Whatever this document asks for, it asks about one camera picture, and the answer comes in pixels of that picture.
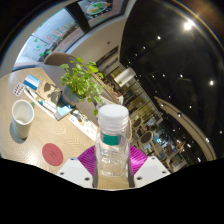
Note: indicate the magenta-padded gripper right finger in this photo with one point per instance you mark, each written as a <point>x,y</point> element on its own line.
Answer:
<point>151,170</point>

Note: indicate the window with festive stickers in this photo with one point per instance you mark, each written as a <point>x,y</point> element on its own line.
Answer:
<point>60,33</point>

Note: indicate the tan upholstered chair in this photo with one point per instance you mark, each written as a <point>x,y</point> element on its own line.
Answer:
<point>58,58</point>

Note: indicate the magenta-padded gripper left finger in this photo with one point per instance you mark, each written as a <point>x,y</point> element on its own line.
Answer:
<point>75,171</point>

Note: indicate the flat round red coaster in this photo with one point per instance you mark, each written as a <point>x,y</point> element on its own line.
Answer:
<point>52,154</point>

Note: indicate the group of ceiling spotlights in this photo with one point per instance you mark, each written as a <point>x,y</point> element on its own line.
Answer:
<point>188,25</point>

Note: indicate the grey upholstered sofa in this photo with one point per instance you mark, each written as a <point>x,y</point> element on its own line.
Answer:
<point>53,71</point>

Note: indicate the pale ceramic cup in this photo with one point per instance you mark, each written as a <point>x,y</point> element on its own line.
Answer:
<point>22,121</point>

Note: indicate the brown kraft notebook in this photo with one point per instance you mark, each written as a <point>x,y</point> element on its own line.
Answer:
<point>48,93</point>

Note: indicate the person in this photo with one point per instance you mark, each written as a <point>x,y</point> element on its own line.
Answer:
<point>118,96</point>

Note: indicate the pill blister pack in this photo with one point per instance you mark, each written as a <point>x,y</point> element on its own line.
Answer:
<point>18,89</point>

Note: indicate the group of dining chairs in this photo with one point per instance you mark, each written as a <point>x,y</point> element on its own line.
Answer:
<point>146,138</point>

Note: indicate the clear white-capped water bottle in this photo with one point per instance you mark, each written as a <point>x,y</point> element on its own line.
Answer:
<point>112,146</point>

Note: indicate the green potted plant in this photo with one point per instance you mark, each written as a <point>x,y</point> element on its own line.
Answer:
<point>81,83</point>

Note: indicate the white cylindrical column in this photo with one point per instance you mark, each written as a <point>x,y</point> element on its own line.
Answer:
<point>125,76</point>

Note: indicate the small blue white box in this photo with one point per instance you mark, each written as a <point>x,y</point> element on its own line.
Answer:
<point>32,82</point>

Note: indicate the printed paper menu sheet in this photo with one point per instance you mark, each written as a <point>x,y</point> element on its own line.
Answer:
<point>85,125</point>

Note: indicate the light blue tissue box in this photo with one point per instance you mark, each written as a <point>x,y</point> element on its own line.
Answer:
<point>63,112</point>

